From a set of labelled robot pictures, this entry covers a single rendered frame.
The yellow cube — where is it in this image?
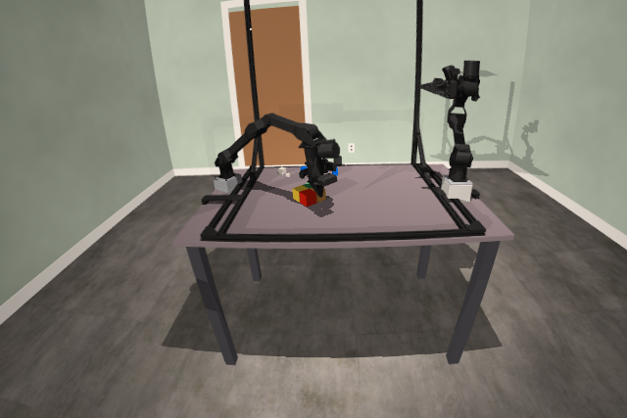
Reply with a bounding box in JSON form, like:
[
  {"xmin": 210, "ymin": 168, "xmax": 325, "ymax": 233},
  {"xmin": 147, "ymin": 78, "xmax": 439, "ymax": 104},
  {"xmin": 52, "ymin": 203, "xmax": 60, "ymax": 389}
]
[{"xmin": 293, "ymin": 185, "xmax": 309, "ymax": 202}]

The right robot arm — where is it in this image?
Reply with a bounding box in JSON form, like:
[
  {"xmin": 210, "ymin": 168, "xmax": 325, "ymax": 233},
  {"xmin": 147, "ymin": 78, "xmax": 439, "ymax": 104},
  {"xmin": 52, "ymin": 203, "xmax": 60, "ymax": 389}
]
[{"xmin": 215, "ymin": 113, "xmax": 340, "ymax": 179}]

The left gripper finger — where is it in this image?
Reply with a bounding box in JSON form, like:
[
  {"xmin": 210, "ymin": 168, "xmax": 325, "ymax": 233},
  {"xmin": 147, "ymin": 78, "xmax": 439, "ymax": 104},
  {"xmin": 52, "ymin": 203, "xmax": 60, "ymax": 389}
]
[
  {"xmin": 419, "ymin": 78, "xmax": 437, "ymax": 90},
  {"xmin": 425, "ymin": 80, "xmax": 448, "ymax": 98}
]

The wooden cube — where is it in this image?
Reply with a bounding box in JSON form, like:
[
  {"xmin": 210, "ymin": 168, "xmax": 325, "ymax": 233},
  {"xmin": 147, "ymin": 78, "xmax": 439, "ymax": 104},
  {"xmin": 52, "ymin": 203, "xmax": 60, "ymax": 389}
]
[{"xmin": 316, "ymin": 189, "xmax": 326, "ymax": 203}]

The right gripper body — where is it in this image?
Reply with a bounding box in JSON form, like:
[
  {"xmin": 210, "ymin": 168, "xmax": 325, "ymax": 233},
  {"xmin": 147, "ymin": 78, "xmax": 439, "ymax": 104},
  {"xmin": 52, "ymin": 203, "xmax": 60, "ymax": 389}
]
[{"xmin": 299, "ymin": 158, "xmax": 337, "ymax": 186}]

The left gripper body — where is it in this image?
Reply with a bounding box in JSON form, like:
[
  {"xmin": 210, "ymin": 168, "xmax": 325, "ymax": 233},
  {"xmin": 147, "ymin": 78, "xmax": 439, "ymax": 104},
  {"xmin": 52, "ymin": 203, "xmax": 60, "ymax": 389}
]
[{"xmin": 437, "ymin": 78, "xmax": 465, "ymax": 99}]

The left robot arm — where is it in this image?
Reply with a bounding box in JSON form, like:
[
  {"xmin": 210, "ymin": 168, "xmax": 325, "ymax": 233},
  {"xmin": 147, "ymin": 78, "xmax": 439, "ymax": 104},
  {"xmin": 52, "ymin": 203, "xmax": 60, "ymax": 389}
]
[{"xmin": 442, "ymin": 61, "xmax": 480, "ymax": 182}]

